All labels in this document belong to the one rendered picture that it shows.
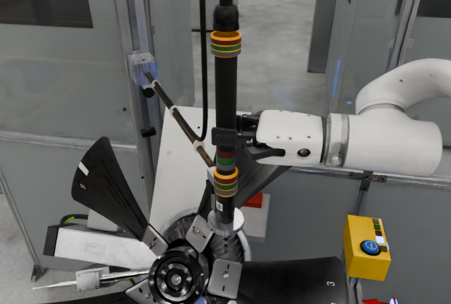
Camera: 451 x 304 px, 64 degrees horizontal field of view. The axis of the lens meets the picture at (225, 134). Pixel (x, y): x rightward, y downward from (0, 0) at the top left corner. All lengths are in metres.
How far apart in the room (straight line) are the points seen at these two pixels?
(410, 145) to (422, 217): 1.15
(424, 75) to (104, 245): 0.82
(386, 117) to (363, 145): 0.06
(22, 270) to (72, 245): 1.60
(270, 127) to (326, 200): 1.06
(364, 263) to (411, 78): 0.64
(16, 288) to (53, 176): 0.87
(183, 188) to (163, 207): 0.08
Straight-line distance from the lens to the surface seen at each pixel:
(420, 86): 0.61
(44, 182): 2.00
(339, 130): 0.55
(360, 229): 1.16
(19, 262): 2.72
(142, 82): 1.15
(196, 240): 0.84
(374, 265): 1.12
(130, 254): 1.01
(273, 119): 0.58
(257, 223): 1.42
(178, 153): 1.08
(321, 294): 0.86
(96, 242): 1.04
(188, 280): 0.80
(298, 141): 0.54
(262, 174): 0.78
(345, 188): 1.56
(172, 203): 1.08
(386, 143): 0.57
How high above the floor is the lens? 1.87
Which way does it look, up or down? 32 degrees down
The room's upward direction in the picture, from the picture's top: straight up
